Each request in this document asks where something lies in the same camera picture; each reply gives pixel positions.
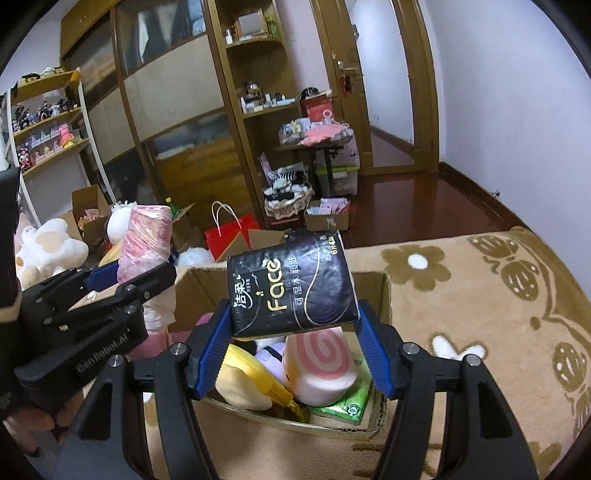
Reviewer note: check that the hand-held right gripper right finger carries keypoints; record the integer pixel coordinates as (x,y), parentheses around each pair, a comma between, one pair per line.
(374,355)

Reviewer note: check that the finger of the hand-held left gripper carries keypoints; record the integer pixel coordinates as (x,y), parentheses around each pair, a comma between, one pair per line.
(147,284)
(104,275)

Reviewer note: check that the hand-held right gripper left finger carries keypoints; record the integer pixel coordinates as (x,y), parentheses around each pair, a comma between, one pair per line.
(212,350)

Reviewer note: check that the yellow plush toy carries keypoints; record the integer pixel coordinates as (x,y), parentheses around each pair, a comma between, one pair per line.
(240,383)

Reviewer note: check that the pink pig roll plush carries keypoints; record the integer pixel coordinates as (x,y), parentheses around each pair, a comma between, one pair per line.
(318,364)

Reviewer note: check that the white-haired plush doll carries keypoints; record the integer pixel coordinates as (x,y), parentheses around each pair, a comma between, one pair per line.
(270,357)

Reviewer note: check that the printed cardboard box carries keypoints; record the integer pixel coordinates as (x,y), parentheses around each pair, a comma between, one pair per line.
(369,288)

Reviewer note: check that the black tissue pack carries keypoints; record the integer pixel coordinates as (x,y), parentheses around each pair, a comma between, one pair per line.
(286,286)

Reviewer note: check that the person's left hand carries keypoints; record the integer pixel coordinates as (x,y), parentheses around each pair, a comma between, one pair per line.
(32,429)

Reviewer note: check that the green tissue pack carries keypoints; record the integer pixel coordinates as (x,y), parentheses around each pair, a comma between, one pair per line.
(346,401)

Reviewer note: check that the white round plush toy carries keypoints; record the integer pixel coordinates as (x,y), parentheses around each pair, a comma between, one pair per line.
(115,221)

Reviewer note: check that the large white plush toy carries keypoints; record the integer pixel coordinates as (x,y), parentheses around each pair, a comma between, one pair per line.
(51,249)

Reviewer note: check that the brown cardboard box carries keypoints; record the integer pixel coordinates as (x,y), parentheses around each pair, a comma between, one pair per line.
(87,198)

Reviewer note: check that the red gift bag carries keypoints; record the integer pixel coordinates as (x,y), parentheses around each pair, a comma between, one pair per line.
(226,240)

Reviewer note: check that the small cardboard box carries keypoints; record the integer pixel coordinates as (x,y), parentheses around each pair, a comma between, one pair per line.
(323,222)

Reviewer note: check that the lace-trimmed basket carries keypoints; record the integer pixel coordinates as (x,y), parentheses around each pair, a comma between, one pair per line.
(286,207)

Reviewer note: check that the shelf rack with figures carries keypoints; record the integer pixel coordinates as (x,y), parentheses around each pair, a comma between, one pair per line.
(46,118)

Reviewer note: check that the wooden corner shelf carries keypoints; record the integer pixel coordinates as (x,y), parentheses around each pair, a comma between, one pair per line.
(235,138)

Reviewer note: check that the plastic storage box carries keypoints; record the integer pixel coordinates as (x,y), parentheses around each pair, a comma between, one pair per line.
(346,177)

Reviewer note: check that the wooden wardrobe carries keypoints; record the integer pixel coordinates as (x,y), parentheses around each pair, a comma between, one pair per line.
(175,92)

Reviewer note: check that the small round table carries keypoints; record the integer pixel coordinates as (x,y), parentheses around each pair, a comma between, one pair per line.
(328,166)

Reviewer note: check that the pink cloth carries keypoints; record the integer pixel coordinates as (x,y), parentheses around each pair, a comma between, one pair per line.
(323,134)

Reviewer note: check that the red paper bag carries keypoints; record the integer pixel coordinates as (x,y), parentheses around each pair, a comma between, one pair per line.
(316,110)

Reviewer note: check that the wooden door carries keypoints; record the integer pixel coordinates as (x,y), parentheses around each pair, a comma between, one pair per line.
(337,37)

